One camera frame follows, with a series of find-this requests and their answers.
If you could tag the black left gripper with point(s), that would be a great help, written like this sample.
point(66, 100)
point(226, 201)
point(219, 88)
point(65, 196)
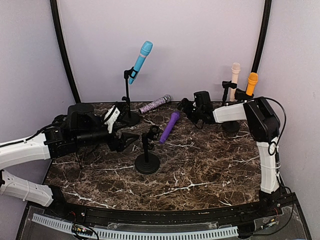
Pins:
point(121, 145)

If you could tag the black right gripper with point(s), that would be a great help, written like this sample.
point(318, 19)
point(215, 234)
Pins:
point(183, 103)

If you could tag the purple microphone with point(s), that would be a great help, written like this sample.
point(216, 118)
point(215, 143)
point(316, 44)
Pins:
point(175, 116)

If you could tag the rhinestone silver-head microphone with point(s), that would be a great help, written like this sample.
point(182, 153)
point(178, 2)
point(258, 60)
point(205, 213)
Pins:
point(155, 104)

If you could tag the black stand holding blue microphone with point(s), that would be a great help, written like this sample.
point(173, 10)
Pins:
point(130, 118)

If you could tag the black stand holding purple microphone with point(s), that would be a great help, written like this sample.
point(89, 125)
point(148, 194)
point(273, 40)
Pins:
point(148, 163)

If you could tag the light blue microphone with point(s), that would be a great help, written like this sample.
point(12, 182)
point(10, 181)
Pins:
point(144, 52)

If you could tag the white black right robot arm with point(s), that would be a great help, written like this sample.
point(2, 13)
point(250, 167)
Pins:
point(262, 121)

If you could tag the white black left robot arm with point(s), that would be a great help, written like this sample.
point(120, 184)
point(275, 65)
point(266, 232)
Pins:
point(79, 128)

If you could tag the black stand holding white microphone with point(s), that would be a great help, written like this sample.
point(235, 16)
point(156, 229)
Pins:
point(226, 85)

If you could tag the black stand holding orange microphone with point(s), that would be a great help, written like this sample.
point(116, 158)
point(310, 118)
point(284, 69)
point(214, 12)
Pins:
point(236, 95)

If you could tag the cream white microphone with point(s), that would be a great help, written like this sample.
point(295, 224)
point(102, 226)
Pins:
point(235, 69)

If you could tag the orange microphone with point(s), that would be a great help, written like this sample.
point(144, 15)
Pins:
point(252, 82)

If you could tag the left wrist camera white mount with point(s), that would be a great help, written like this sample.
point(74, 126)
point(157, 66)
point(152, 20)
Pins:
point(116, 112)

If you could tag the white slotted cable duct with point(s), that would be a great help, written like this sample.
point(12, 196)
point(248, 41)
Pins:
point(121, 231)

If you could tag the black right corner frame post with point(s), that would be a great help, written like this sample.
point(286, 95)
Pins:
point(262, 35)

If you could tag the black corner frame post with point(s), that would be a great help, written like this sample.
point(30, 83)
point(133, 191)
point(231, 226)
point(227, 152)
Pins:
point(262, 35)
point(63, 50)

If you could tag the black front table rail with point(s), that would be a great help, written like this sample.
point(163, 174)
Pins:
point(239, 214)

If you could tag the black left corner frame post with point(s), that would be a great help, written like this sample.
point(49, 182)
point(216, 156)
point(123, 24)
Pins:
point(63, 50)

